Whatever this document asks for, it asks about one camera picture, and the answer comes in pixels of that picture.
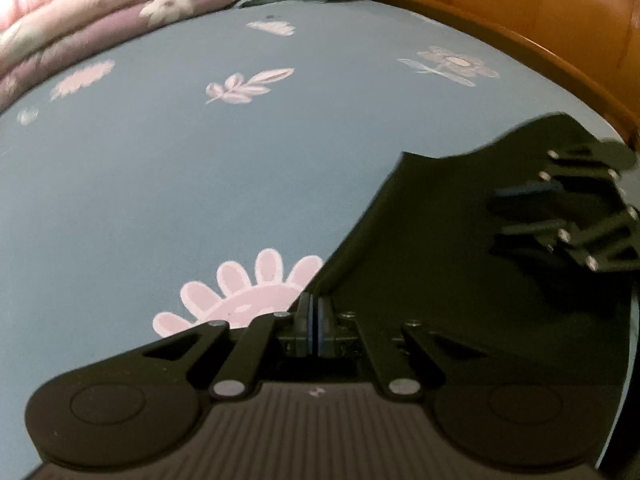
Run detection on black pants with white drawstring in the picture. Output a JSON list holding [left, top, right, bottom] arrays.
[[305, 112, 633, 461]]

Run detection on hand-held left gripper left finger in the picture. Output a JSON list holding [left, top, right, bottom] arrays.
[[142, 293, 314, 403]]

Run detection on wooden headboard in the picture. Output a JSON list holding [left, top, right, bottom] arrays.
[[350, 0, 640, 146]]

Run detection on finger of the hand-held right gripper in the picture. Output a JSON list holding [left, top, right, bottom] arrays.
[[491, 204, 640, 274], [492, 141, 639, 212]]

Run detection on pink purple floral quilt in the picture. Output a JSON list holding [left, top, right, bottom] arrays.
[[0, 0, 296, 111]]

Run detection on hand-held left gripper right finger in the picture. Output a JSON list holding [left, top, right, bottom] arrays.
[[314, 298, 489, 404]]

